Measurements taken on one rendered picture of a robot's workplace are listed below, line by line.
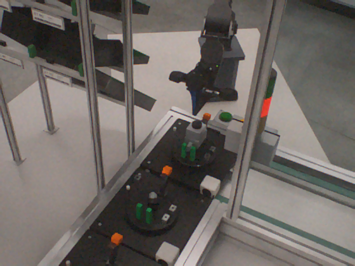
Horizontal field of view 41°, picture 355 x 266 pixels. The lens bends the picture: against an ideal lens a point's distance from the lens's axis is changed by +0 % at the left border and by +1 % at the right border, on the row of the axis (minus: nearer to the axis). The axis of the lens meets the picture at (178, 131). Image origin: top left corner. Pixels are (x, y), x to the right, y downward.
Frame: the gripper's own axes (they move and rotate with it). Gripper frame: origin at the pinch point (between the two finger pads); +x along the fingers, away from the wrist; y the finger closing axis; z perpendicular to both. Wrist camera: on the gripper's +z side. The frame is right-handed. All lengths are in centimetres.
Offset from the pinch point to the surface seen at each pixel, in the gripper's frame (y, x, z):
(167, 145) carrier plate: -8.7, 17.4, -10.2
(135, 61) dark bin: -21.0, -5.5, 0.6
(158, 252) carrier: 8.0, 34.1, 21.2
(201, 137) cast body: 2.2, 10.0, -5.8
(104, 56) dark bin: -23.0, -6.1, 14.7
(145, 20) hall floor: -140, -10, -241
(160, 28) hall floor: -124, -8, -237
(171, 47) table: -42, -7, -72
